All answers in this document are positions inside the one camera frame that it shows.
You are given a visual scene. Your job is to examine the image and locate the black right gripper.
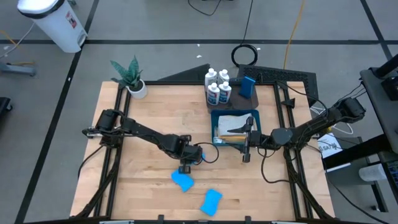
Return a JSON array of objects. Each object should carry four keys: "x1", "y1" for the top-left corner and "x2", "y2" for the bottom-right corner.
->
[{"x1": 227, "y1": 116, "x2": 272, "y2": 163}]

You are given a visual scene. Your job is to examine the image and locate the grey waffle towel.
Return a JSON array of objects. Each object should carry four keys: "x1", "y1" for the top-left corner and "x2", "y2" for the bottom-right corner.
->
[{"x1": 216, "y1": 113, "x2": 258, "y2": 138}]

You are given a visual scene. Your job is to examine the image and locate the orange waffle towel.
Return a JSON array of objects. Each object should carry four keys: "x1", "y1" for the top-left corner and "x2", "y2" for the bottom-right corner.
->
[{"x1": 217, "y1": 134, "x2": 249, "y2": 144}]

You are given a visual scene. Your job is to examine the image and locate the white plastic restorer bottle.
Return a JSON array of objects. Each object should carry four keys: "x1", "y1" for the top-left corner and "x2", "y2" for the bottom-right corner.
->
[
  {"x1": 217, "y1": 68, "x2": 230, "y2": 85},
  {"x1": 204, "y1": 67, "x2": 218, "y2": 87},
  {"x1": 218, "y1": 81, "x2": 233, "y2": 105},
  {"x1": 206, "y1": 82, "x2": 221, "y2": 106}
]

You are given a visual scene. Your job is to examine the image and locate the brown two-compartment tray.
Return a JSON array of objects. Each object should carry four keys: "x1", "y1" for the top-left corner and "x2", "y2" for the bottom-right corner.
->
[{"x1": 203, "y1": 77, "x2": 259, "y2": 110}]

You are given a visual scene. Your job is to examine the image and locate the blue plastic bin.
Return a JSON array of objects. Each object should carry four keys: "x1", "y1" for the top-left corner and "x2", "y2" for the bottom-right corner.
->
[{"x1": 210, "y1": 108, "x2": 262, "y2": 147}]

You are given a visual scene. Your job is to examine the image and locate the black perforated panel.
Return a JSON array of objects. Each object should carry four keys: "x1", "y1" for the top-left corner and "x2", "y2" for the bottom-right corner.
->
[{"x1": 236, "y1": 64, "x2": 320, "y2": 105}]

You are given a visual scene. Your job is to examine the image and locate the green plant in white pot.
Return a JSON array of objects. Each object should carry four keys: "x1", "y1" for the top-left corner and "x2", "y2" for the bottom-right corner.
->
[{"x1": 110, "y1": 55, "x2": 148, "y2": 100}]

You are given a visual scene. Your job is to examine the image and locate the white paper sign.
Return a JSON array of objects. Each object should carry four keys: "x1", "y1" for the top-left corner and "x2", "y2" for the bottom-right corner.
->
[{"x1": 317, "y1": 133, "x2": 343, "y2": 159}]

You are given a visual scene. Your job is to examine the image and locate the grey cylinder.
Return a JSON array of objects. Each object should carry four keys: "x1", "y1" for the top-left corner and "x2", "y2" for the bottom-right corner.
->
[{"x1": 358, "y1": 163, "x2": 387, "y2": 183}]

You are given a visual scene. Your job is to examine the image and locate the dark grey equipment cart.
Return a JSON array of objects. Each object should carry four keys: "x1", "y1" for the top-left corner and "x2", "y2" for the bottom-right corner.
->
[{"x1": 359, "y1": 53, "x2": 398, "y2": 156}]

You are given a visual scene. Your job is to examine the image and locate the white pedal trash bin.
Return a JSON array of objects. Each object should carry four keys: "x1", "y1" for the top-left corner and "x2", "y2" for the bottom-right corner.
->
[{"x1": 17, "y1": 0, "x2": 88, "y2": 54}]

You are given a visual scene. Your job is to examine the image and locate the grey stand base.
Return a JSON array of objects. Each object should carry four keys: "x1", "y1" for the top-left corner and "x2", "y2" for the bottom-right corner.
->
[{"x1": 0, "y1": 60, "x2": 37, "y2": 78}]

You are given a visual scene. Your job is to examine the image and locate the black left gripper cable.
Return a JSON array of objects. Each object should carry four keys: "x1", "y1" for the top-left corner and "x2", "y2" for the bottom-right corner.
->
[{"x1": 194, "y1": 142, "x2": 220, "y2": 164}]

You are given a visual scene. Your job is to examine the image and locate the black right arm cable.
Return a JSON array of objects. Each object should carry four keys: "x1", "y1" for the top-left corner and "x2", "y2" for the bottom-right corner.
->
[{"x1": 260, "y1": 146, "x2": 292, "y2": 184}]

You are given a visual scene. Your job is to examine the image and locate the black triangular frame bracket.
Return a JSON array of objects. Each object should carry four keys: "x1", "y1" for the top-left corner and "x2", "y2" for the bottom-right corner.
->
[{"x1": 280, "y1": 98, "x2": 296, "y2": 110}]

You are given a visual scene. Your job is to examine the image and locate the black coiled floor cable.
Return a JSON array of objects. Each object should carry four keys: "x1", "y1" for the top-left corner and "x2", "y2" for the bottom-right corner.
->
[{"x1": 230, "y1": 0, "x2": 259, "y2": 68}]

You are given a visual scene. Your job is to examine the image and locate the white cable bundle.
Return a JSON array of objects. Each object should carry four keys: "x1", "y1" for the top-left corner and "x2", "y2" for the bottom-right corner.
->
[{"x1": 309, "y1": 105, "x2": 355, "y2": 135}]

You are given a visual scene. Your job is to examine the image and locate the yellow power cord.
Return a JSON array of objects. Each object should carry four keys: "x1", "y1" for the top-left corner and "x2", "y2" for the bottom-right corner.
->
[{"x1": 282, "y1": 0, "x2": 307, "y2": 70}]

